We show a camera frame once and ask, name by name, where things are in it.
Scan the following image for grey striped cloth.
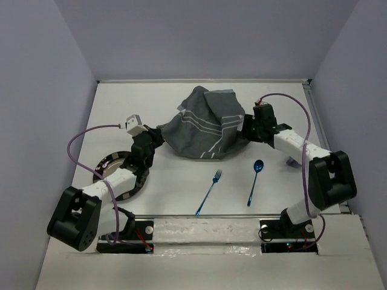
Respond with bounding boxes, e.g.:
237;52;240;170
159;86;249;160

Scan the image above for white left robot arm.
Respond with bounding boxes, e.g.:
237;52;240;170
47;125;164;251

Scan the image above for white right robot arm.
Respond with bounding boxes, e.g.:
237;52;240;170
238;103;357;237

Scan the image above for dark rimmed dinner plate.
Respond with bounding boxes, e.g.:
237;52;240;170
91;151;149;202

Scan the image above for blue metallic spoon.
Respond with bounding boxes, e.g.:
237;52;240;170
247;159;264;207

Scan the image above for purple mug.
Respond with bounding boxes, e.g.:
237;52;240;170
286;157;302;169

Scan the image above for blue metallic fork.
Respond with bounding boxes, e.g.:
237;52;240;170
195;169;223;216

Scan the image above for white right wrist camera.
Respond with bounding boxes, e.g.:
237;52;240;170
255;98;268;106

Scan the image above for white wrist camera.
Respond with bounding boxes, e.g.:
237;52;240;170
255;98;268;106
125;114;147;137

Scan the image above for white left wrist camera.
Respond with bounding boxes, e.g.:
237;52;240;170
125;114;147;137

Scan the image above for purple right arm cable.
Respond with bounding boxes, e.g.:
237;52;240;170
256;92;326;251

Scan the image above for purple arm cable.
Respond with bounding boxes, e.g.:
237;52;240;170
256;92;326;251
67;123;149;247

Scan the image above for white table edge rail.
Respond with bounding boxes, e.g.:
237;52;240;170
97;79;309;84

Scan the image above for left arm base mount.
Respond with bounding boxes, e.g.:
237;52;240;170
96;219;154;254

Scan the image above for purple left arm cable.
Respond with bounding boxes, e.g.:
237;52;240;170
67;123;149;247

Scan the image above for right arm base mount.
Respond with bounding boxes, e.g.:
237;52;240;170
258;219;318;254

